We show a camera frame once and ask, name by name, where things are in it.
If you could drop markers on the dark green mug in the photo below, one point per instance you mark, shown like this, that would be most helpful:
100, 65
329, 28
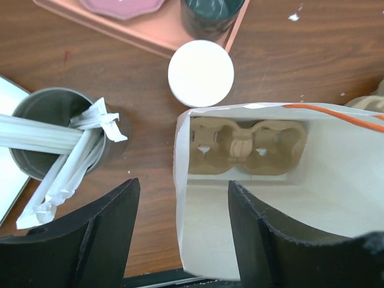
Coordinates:
209, 19

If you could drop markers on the white wrapped straw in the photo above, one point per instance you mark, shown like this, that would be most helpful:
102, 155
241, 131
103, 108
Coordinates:
29, 135

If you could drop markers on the white wrapped utensil packet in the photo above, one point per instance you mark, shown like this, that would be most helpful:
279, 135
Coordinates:
67, 172

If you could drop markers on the cream paper gift bag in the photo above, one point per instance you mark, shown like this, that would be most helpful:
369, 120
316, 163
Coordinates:
336, 187

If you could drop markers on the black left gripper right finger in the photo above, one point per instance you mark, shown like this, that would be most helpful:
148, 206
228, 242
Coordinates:
274, 250

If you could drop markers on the beige pulp cup carrier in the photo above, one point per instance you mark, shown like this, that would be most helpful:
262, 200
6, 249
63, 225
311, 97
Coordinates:
373, 102

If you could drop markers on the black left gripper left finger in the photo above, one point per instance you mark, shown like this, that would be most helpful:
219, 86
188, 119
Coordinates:
86, 248

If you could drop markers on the salmon pink serving tray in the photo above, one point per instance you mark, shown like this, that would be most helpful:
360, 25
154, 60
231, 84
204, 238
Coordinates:
160, 32

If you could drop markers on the pink polka dot plate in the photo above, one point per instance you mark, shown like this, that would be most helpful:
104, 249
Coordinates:
122, 9

